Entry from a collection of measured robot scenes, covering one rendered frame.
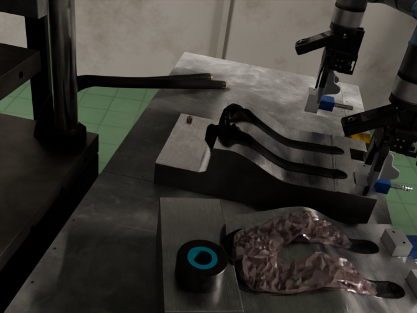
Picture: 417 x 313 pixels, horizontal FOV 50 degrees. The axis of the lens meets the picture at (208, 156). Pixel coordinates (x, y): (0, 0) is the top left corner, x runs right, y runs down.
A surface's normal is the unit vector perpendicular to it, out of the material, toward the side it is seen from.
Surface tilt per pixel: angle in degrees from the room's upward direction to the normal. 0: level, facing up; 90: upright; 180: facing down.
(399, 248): 90
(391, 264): 0
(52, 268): 0
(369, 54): 90
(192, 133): 0
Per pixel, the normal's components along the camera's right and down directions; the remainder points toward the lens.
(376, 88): -0.04, 0.55
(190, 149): 0.13, -0.83
